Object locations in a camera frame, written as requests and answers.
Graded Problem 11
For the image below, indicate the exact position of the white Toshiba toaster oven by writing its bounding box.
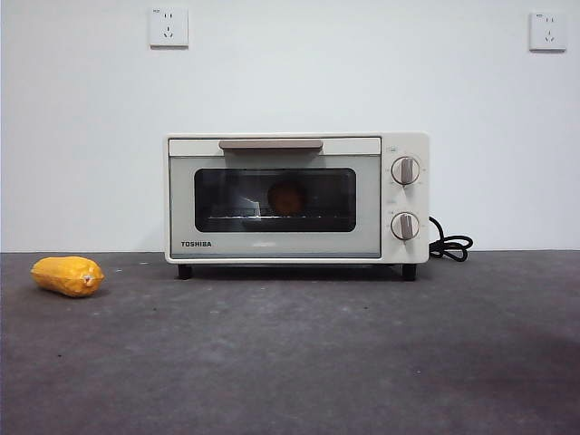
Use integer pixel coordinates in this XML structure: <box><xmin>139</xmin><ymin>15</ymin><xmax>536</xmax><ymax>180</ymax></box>
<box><xmin>163</xmin><ymin>131</ymin><xmax>430</xmax><ymax>282</ymax></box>

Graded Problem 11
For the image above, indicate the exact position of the beige oven knob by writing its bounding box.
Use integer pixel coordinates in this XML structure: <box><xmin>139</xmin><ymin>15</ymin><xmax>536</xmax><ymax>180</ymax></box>
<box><xmin>390</xmin><ymin>156</ymin><xmax>421</xmax><ymax>187</ymax></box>
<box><xmin>390</xmin><ymin>211</ymin><xmax>421</xmax><ymax>241</ymax></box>

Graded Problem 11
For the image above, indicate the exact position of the yellow corn cob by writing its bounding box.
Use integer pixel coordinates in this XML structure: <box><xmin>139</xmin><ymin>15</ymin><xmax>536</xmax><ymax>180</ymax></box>
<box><xmin>30</xmin><ymin>256</ymin><xmax>106</xmax><ymax>299</ymax></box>

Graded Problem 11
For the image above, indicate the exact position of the metal oven wire rack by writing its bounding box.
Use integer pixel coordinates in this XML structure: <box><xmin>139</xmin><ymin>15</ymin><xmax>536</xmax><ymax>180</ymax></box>
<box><xmin>208</xmin><ymin>211</ymin><xmax>328</xmax><ymax>223</ymax></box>

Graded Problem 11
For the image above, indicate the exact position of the black oven power cable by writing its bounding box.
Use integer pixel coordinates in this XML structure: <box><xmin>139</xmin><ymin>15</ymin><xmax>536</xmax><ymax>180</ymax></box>
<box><xmin>428</xmin><ymin>216</ymin><xmax>475</xmax><ymax>264</ymax></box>

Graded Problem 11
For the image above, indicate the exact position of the white wall socket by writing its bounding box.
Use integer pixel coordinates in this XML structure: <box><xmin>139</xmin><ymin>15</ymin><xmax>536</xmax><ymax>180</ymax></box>
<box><xmin>150</xmin><ymin>6</ymin><xmax>189</xmax><ymax>50</ymax></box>
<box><xmin>528</xmin><ymin>12</ymin><xmax>567</xmax><ymax>53</ymax></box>

